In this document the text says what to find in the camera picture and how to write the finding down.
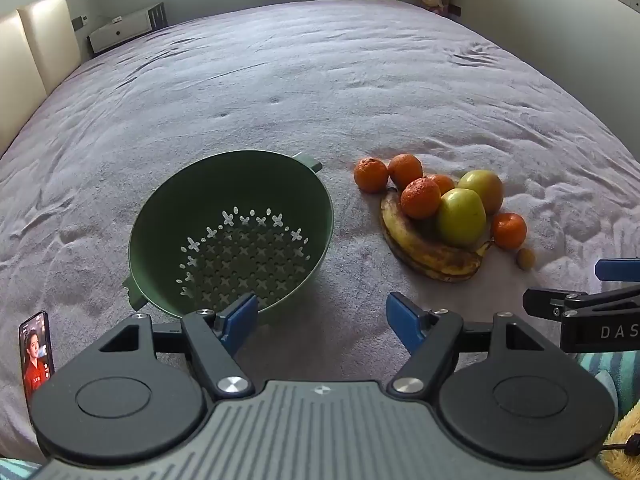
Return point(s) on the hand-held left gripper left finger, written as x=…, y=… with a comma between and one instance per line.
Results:
x=239, y=320

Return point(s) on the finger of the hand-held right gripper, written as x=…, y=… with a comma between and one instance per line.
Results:
x=542, y=301
x=617, y=270

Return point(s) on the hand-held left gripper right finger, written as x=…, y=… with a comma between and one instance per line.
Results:
x=404, y=322

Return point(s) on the overripe spotted banana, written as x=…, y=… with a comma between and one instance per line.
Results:
x=425, y=257

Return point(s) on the orange tangerine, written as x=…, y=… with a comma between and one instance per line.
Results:
x=509, y=231
x=406, y=170
x=420, y=199
x=444, y=183
x=371, y=175

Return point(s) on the green apple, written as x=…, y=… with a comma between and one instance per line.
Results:
x=461, y=217

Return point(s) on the green plastic colander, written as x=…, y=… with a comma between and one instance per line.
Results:
x=165, y=220

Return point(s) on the yellow-red apple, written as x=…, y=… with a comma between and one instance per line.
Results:
x=485, y=185

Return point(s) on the teal striped cloth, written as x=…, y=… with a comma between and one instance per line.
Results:
x=612, y=375

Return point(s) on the small brown longan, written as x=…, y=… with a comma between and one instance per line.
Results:
x=525, y=259

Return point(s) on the yellow plush toy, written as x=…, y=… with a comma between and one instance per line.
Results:
x=625, y=465

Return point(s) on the black smartphone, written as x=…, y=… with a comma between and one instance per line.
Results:
x=36, y=355

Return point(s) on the grey bed blanket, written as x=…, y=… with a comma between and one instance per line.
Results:
x=300, y=85

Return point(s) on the white nightstand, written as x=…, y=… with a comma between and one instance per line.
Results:
x=120, y=30

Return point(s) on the black slatted rack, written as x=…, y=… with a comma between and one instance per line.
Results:
x=157, y=15

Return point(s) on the cream headboard panel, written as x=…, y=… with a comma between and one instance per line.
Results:
x=17, y=85
x=50, y=40

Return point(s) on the wall switch panel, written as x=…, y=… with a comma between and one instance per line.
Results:
x=80, y=22

